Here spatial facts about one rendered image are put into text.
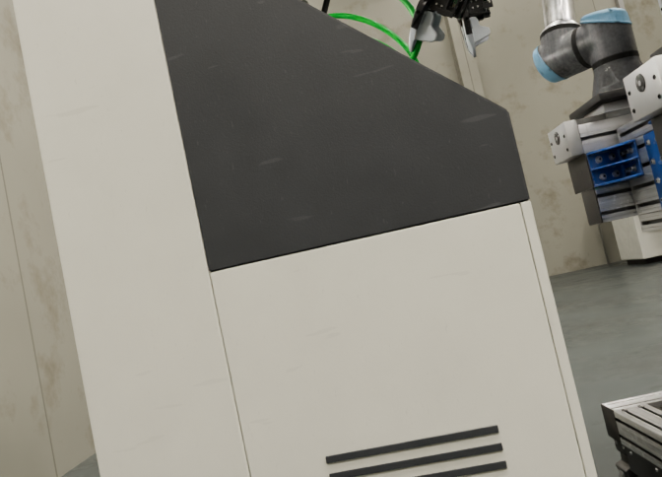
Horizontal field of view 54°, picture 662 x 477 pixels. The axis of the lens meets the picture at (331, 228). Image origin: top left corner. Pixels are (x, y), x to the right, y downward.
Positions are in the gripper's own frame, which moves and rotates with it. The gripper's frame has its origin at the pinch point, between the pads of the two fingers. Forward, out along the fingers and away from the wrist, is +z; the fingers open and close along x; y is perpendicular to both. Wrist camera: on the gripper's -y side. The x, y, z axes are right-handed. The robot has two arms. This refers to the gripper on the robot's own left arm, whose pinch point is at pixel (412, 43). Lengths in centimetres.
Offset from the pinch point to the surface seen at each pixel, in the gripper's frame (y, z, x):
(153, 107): -26, 21, -48
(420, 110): 16.8, 4.2, -30.0
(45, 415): -136, 266, 50
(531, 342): 52, 29, -36
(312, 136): 2.7, 14.8, -38.3
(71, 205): -30, 42, -59
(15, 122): -257, 159, 109
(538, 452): 62, 44, -41
